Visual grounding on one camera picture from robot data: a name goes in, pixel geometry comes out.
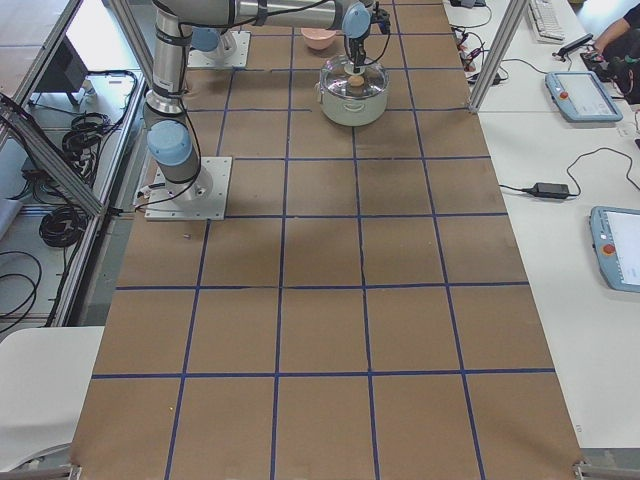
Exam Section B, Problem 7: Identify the pale green electric pot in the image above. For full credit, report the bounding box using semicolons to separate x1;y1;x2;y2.
316;81;389;127

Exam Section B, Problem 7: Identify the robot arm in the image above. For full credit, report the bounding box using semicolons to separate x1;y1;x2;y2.
182;1;386;75
145;11;354;216

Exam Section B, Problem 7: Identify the glass pot lid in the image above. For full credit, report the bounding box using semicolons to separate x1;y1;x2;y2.
319;55;389;100

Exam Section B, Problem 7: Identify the pink bowl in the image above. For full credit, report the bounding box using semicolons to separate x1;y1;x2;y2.
301;28;336;51

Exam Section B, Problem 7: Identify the blue teach pendant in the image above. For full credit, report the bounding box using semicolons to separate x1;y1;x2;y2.
589;206;639;293
544;71;623;123

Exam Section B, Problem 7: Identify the black power adapter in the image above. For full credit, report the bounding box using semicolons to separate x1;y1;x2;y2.
523;182;571;200

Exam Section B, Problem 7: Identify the white keyboard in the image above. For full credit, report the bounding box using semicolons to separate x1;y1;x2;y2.
526;0;565;44

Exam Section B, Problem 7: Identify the aluminium frame post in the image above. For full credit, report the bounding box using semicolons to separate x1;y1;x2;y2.
467;0;527;113

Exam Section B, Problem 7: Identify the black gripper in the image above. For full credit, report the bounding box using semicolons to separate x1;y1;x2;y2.
346;36;365;73

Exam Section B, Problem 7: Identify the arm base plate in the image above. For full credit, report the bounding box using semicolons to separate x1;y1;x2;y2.
188;28;251;70
143;157;232;221

